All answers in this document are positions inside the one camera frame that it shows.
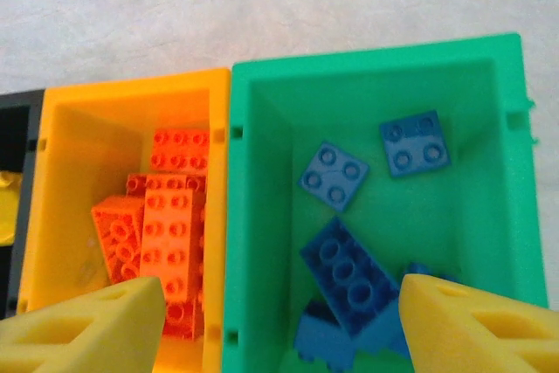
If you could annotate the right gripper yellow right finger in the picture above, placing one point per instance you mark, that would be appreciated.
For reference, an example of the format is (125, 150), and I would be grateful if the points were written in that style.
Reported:
(480, 333)

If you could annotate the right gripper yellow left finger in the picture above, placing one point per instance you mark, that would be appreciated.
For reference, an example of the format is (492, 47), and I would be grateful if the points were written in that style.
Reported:
(87, 333)

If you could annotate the orange lego brick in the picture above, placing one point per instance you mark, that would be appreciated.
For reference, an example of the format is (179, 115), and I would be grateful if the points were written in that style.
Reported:
(118, 237)
(172, 237)
(179, 150)
(137, 183)
(188, 325)

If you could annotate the long blue lego brick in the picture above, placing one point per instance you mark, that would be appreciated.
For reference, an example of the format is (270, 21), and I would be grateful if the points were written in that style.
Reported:
(349, 277)

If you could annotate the yellow lego brick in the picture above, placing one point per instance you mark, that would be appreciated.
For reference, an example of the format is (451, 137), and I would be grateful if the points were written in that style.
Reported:
(8, 207)

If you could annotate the green plastic bin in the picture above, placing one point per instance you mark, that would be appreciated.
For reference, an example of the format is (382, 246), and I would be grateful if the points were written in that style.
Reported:
(436, 216)

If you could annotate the yellow plastic bin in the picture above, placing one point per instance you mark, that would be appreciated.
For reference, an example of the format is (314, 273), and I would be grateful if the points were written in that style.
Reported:
(65, 150)

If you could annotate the black plastic bin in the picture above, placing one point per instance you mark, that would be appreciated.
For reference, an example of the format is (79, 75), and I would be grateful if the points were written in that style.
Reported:
(13, 128)

